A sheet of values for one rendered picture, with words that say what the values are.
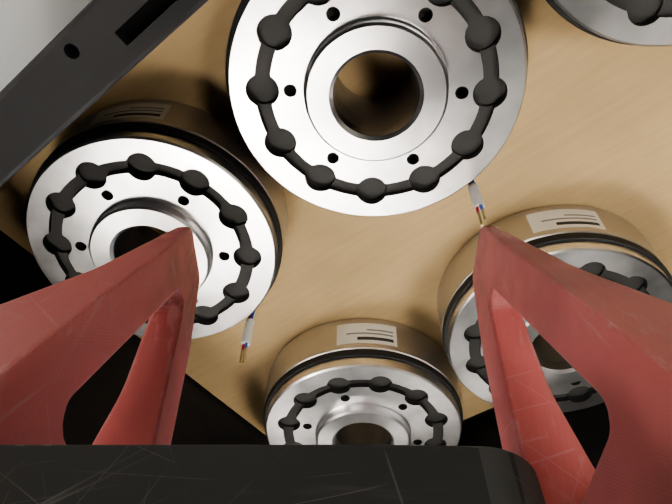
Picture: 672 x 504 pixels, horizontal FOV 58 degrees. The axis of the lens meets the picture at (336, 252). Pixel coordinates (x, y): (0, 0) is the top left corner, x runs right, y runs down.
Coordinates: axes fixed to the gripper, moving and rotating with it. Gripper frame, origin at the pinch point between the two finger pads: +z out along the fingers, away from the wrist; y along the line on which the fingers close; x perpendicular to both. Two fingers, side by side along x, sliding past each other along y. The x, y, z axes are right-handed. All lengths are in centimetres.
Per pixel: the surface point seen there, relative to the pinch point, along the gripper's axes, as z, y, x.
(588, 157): 13.0, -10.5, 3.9
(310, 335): 12.8, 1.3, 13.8
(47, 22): 26.7, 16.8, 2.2
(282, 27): 10.5, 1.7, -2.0
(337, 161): 10.1, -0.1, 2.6
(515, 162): 13.1, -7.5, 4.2
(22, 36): 26.7, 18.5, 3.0
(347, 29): 9.6, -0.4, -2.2
